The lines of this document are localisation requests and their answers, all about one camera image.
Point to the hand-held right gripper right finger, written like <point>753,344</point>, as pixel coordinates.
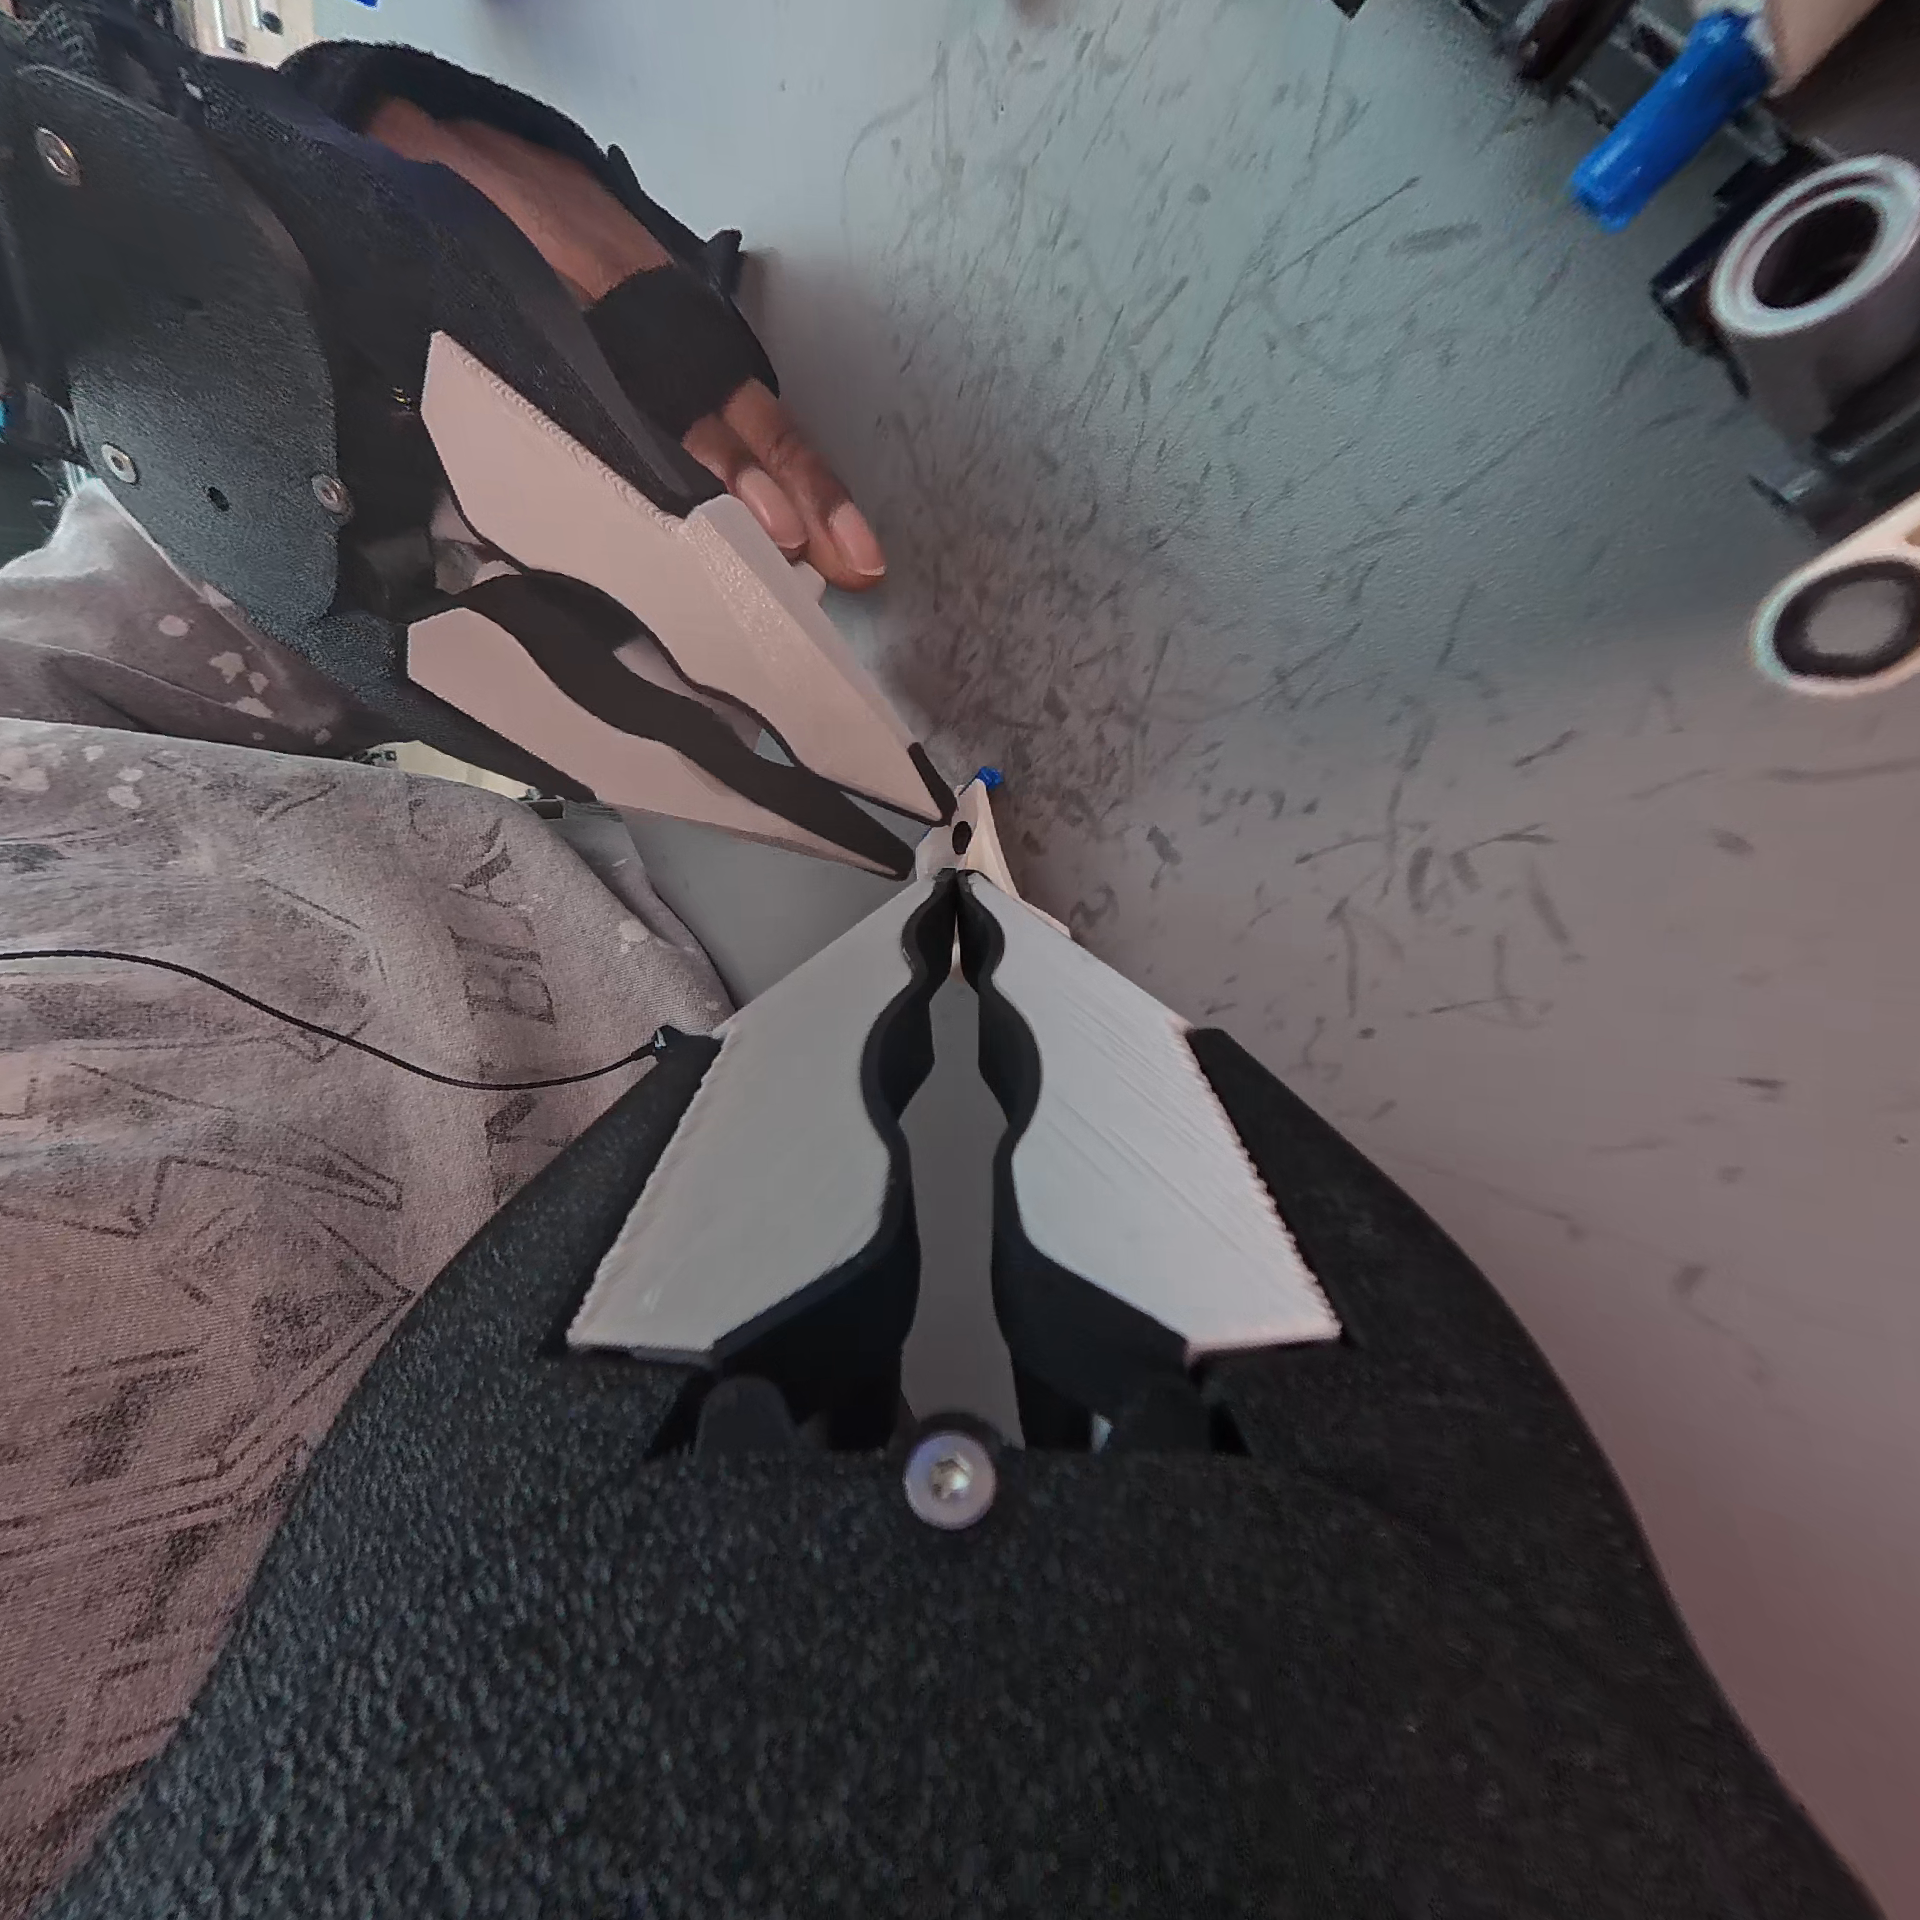
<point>1156,1184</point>

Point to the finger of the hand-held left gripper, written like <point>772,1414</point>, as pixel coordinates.
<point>495,676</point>
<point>601,509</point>

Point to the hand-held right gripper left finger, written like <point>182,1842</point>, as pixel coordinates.
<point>749,1169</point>

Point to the white curved panel brick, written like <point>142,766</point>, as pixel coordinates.
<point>987,846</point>

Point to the grey desk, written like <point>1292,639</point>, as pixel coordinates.
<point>1347,599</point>

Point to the person's left hand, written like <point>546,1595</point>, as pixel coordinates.
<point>797,494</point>

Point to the black clip microphone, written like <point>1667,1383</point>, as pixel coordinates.
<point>666,1045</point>

